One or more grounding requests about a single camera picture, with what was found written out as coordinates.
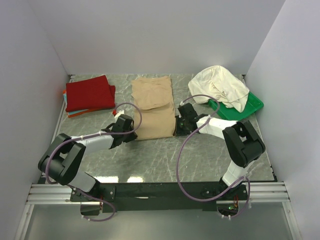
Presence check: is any folded orange t shirt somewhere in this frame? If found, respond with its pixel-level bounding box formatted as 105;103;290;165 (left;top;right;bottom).
63;90;97;118

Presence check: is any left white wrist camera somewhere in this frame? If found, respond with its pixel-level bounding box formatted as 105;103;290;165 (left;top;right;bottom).
112;109;125;121

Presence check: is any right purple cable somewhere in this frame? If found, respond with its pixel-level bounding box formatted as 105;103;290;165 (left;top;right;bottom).
176;94;252;220

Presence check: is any white t shirt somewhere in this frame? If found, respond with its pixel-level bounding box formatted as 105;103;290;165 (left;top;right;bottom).
188;65;250;113

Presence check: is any purple cable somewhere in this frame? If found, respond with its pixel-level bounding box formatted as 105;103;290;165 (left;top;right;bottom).
44;102;143;223
176;94;252;220

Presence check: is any beige t shirt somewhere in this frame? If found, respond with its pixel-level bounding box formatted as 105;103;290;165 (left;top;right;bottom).
131;76;176;141

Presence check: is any aluminium frame rail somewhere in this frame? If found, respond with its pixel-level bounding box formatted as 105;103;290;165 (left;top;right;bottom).
15;180;302;240

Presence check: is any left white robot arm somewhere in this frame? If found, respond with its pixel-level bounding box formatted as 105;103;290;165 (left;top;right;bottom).
37;113;137;199

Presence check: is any folded red t shirt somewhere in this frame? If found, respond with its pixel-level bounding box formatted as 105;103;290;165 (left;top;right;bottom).
65;75;116;112

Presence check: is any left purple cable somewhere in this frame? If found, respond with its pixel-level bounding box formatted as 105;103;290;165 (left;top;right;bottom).
44;102;143;223

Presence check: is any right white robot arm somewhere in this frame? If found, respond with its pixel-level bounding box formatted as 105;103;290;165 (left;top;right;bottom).
175;103;266;202

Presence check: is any folded light blue t shirt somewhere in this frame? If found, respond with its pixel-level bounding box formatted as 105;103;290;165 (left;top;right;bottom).
63;91;88;118

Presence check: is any green plastic tray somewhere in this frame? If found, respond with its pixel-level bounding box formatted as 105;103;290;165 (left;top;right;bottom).
207;91;265;123

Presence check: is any black base beam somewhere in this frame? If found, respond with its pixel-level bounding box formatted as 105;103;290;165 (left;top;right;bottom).
70;181;248;216

